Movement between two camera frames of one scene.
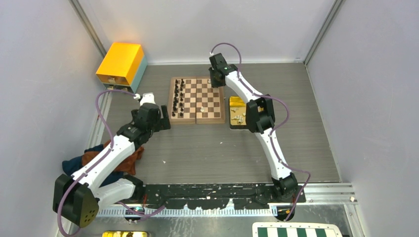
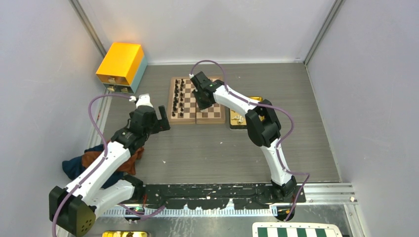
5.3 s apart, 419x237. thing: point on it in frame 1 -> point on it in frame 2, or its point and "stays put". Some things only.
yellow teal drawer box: (123, 67) stays put
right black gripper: (213, 84) -> (201, 106)
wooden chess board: (193, 100) stays put
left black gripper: (164, 122) stays put
